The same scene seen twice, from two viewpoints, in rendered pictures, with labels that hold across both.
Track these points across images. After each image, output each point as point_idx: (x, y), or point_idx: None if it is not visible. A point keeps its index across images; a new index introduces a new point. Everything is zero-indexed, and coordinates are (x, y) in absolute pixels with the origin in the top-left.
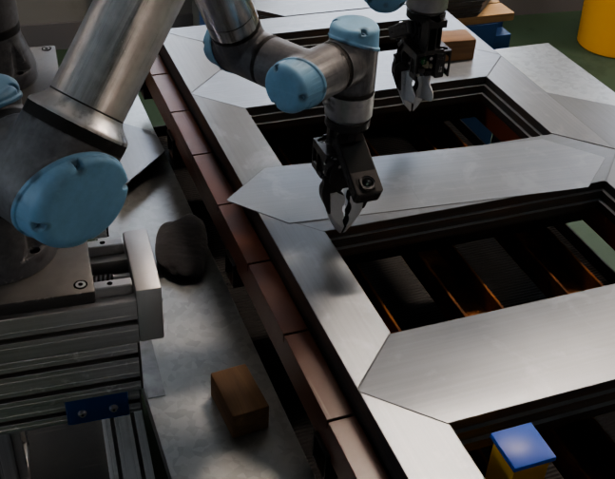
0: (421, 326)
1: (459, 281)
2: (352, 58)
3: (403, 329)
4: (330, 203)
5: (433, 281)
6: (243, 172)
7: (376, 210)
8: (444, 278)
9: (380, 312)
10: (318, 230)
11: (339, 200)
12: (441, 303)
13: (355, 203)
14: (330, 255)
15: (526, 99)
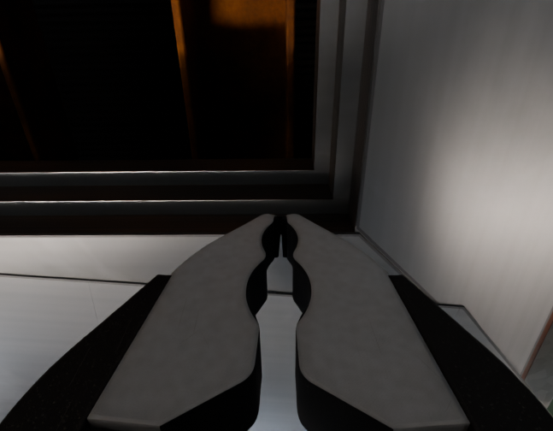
0: (114, 135)
1: None
2: None
3: (144, 137)
4: (421, 334)
5: (38, 121)
6: None
7: (102, 294)
8: (25, 153)
9: (192, 56)
10: (378, 243)
11: (346, 351)
12: (39, 67)
13: (209, 304)
14: (427, 50)
15: None
